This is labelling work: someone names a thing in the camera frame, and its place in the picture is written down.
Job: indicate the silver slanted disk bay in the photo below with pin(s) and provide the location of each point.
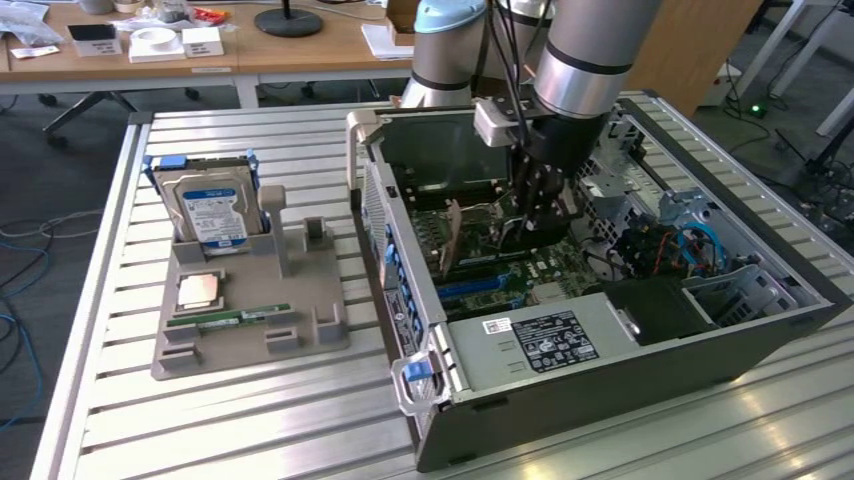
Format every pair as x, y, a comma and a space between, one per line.
741, 295

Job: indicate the bag of black parts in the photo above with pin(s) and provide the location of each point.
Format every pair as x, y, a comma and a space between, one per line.
173, 12

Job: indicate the green RAM stick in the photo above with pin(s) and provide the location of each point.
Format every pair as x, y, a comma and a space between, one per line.
227, 316
487, 262

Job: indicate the black graphics card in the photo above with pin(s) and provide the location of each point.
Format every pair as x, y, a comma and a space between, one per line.
521, 245

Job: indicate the white labelled box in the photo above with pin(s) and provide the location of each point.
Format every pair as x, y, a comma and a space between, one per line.
202, 42

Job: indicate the black plastic air shroud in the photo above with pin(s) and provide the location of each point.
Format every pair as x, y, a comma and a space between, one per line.
657, 312

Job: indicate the small beige cup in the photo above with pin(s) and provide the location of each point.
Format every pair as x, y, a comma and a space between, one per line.
127, 5

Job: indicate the flat white box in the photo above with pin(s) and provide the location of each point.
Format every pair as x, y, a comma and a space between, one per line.
156, 56

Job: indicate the silver perforated disk bay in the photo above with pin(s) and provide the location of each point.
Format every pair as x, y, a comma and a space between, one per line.
621, 200

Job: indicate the open dark PC case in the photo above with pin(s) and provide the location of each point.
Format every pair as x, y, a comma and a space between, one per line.
601, 410

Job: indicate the grey parts rack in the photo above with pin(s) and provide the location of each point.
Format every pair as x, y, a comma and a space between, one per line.
254, 280

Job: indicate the black round lamp base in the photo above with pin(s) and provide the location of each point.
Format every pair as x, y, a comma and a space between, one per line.
289, 25

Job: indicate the copper-topped CPU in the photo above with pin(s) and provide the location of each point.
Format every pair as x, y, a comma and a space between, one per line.
198, 290

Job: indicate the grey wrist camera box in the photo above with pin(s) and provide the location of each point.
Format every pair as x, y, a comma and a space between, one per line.
494, 125

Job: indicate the white box with black top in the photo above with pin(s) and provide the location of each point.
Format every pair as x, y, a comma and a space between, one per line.
94, 40

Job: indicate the hard disk in blue carrier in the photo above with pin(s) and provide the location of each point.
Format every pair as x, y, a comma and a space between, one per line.
207, 210

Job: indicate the grey power supply unit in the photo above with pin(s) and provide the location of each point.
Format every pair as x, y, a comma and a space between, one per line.
481, 350

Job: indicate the wooden cabinet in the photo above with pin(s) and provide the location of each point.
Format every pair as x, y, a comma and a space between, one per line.
694, 50

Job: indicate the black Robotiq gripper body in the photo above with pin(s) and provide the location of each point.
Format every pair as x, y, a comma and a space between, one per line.
563, 142

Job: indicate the blue case release latch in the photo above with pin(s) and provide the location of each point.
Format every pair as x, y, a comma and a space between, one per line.
415, 372

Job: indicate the white desk frame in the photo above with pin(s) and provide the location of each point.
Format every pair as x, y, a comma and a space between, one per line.
770, 46

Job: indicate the black RAM slot bank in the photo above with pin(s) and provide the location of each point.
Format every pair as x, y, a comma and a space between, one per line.
434, 192

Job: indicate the black chair base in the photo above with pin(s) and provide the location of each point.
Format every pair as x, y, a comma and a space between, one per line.
80, 107

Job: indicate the clear plastic bag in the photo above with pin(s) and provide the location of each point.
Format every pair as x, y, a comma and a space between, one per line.
23, 22

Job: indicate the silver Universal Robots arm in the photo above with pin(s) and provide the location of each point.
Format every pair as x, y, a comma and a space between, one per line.
587, 65

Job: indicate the device with green light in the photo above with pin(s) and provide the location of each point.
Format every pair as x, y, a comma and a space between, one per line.
756, 108

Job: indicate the brown cardboard box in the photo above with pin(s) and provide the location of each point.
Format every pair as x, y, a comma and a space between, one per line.
401, 15

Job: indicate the wooden office desk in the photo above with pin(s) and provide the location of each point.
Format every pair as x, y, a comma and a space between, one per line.
60, 67
321, 50

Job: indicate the CPU socket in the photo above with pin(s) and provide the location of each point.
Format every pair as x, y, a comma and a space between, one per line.
481, 212

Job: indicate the green motherboard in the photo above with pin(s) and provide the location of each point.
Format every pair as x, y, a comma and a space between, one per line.
554, 270

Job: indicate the white tape roll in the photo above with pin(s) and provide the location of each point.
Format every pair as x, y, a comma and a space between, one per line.
155, 37

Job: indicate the small paper card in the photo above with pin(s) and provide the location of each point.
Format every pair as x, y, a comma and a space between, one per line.
34, 52

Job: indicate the grey cup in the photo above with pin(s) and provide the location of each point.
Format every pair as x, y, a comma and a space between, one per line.
96, 6

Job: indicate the stack of white papers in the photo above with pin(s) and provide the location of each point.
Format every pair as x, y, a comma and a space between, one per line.
387, 45

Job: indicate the red packet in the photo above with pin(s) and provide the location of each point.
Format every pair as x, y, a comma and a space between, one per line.
207, 17

